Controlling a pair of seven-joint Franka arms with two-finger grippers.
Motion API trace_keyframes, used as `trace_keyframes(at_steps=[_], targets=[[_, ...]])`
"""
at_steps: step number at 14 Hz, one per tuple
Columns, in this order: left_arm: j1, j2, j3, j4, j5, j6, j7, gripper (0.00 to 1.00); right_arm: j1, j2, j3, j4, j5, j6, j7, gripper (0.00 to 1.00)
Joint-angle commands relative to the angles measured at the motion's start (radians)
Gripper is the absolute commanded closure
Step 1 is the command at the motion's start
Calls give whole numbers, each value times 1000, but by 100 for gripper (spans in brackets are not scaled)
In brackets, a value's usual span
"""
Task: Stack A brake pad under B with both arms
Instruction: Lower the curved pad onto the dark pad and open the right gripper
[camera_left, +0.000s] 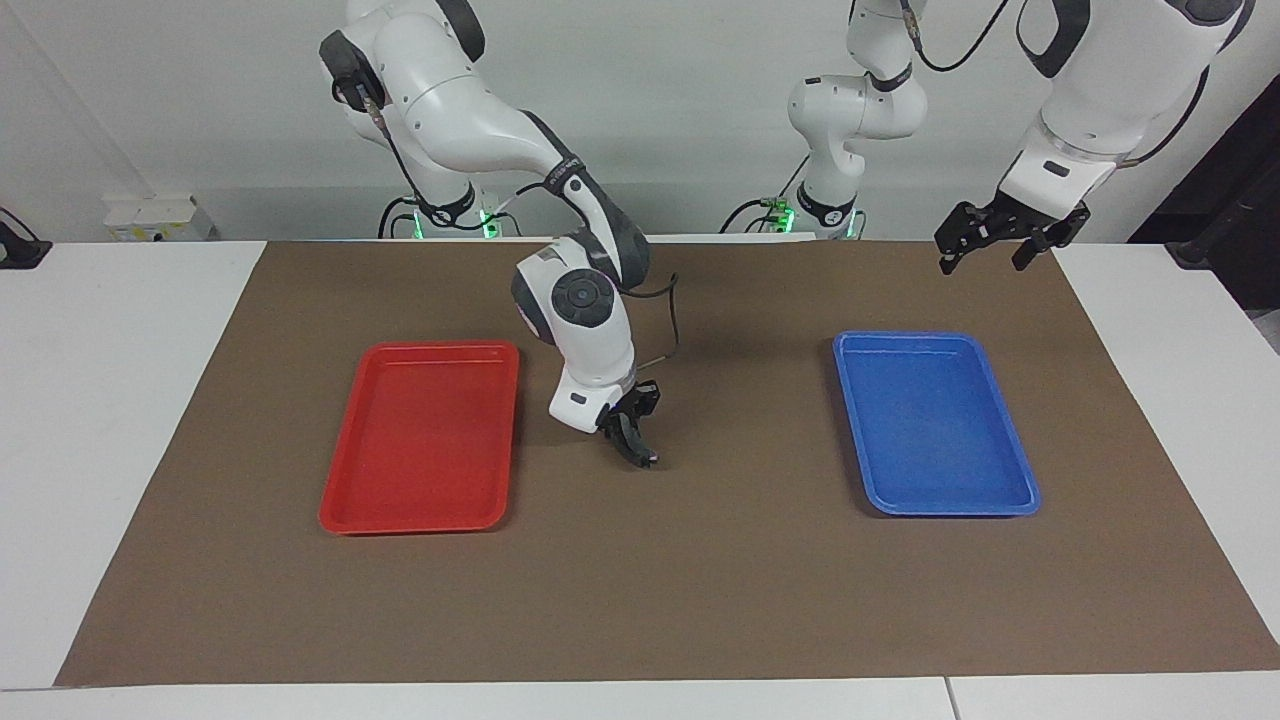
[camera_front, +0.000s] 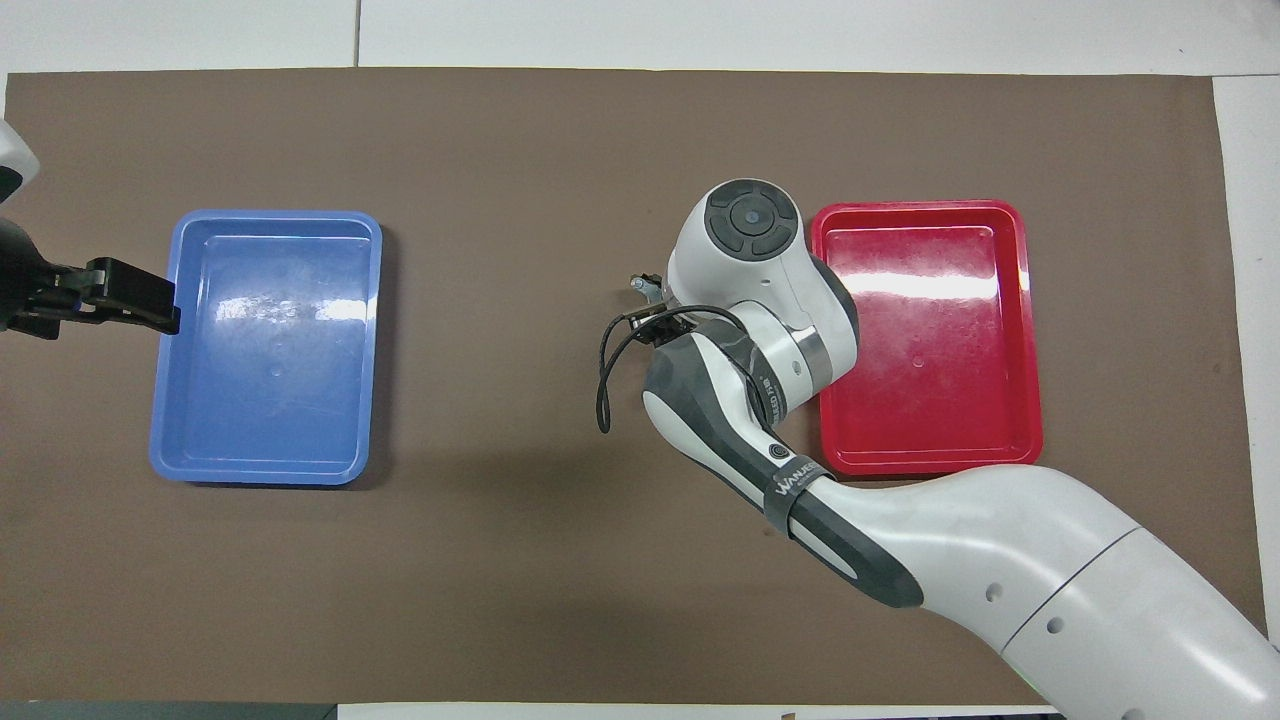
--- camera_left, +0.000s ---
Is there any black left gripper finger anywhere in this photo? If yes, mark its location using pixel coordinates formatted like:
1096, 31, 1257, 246
1010, 205, 1093, 273
934, 201, 996, 277

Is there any long curved brake pad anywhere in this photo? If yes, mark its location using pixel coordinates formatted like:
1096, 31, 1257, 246
618, 425, 661, 471

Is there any brown table mat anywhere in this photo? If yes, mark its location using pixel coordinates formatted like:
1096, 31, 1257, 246
55, 240, 1280, 688

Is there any dark cabinet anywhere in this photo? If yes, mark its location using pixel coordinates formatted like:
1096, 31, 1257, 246
1128, 75, 1280, 356

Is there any red plastic tray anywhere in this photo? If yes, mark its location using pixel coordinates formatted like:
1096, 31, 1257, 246
319, 340, 522, 535

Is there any blue plastic tray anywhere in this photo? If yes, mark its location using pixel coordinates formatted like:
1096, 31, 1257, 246
833, 331, 1042, 518

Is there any white power strip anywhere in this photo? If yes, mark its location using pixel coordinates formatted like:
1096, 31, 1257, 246
103, 195, 216, 242

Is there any black table clamp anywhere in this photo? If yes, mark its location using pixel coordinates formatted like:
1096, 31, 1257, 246
0, 208, 53, 269

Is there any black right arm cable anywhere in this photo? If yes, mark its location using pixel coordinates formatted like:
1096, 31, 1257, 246
345, 80, 683, 363

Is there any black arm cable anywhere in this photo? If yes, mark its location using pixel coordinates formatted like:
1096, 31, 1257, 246
895, 0, 1213, 169
345, 80, 683, 363

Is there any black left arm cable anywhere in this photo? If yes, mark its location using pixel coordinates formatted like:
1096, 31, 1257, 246
895, 0, 1213, 169

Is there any black base cable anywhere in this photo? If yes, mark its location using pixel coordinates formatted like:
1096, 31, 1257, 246
377, 193, 419, 239
720, 150, 813, 236

